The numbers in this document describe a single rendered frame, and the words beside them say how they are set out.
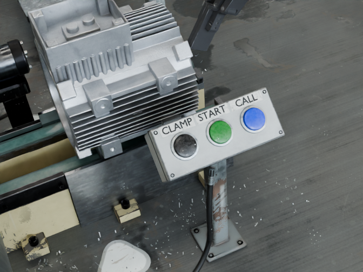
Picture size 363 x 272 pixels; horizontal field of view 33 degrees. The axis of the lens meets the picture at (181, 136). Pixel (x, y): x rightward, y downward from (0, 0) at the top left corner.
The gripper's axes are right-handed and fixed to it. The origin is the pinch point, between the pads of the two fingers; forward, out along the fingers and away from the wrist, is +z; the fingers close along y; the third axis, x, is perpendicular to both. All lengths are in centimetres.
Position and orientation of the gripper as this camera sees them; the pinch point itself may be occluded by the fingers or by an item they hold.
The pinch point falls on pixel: (206, 27)
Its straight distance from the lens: 90.4
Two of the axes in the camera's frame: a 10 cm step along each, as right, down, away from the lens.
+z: -3.9, 7.8, 5.0
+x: 8.2, 0.5, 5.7
